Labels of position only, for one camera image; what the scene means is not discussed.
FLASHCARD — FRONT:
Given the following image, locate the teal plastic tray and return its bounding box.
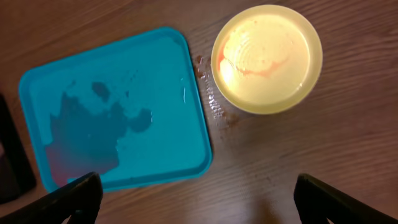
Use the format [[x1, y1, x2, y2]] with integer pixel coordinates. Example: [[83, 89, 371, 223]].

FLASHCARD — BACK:
[[19, 27, 212, 192]]

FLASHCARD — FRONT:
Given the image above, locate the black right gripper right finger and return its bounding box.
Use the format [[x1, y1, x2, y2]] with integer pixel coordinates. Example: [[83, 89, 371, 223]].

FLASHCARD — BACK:
[[294, 174, 397, 224]]

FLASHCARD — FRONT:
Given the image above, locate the black plastic tray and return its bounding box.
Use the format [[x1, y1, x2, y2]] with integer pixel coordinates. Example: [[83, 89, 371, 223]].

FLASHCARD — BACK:
[[1, 96, 37, 204]]

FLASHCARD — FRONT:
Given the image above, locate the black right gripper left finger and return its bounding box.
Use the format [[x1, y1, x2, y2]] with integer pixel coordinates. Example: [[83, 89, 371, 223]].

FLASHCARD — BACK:
[[1, 172, 103, 224]]

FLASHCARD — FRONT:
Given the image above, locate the yellow plate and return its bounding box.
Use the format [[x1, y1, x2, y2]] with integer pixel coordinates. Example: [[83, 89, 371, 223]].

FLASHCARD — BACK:
[[211, 4, 323, 114]]

